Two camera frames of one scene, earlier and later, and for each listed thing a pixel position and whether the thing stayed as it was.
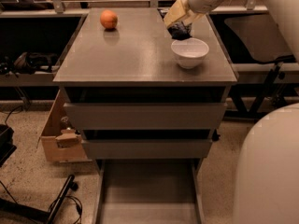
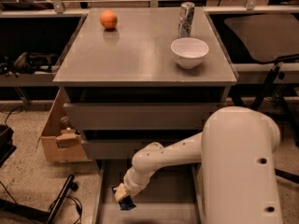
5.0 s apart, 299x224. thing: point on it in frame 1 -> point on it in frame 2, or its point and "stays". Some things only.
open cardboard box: x=63 y=142 stays
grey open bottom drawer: x=147 y=191 stays
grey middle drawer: x=148 y=148 stays
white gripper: x=202 y=2 -> x=130 y=184
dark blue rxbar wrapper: x=180 y=31 -> x=126 y=203
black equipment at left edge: x=7 y=145 stays
